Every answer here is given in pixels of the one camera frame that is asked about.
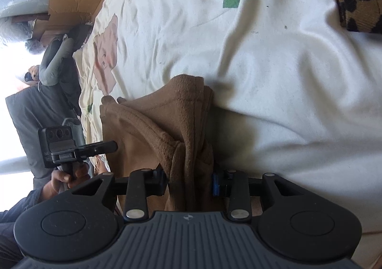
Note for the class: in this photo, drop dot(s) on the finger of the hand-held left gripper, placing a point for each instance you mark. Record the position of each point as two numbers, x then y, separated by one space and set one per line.
98 147

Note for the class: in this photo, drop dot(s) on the person's left forearm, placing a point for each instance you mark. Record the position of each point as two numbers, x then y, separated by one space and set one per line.
21 206

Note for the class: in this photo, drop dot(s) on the brown printed t-shirt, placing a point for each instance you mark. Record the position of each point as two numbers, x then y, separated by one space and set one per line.
167 143

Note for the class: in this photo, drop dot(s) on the dark grey pillow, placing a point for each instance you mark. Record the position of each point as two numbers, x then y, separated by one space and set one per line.
38 126

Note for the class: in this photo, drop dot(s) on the grey neck pillow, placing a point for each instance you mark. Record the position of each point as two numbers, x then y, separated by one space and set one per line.
55 61

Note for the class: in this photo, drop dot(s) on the small plush toy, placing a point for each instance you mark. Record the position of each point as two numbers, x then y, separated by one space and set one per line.
31 75

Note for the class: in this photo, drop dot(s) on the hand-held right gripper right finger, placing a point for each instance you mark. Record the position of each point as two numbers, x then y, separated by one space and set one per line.
216 184

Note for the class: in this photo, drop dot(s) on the black cloth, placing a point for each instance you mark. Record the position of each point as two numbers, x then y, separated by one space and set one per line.
79 35

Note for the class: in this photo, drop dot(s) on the person's left hand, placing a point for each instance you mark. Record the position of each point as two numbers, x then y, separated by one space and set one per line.
67 179

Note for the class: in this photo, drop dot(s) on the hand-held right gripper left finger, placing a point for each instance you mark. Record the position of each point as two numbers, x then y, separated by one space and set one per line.
159 181

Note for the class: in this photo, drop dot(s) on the dark grey cloth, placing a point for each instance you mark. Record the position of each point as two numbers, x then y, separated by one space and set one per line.
70 84

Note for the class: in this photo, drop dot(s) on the clear plastic bag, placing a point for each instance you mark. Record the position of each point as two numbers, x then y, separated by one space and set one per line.
18 36

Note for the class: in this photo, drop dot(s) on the cream bear print bed sheet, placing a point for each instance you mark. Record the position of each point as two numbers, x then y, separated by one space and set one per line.
238 63

